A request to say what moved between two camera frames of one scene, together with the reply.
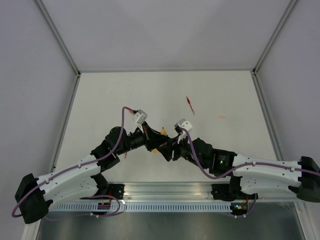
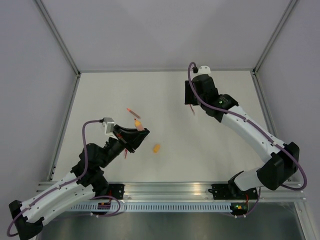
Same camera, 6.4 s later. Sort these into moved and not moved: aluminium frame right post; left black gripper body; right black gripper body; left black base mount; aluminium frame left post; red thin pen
Moved: left black gripper body; right black gripper body
Not moved: aluminium frame left post; red thin pen; left black base mount; aluminium frame right post
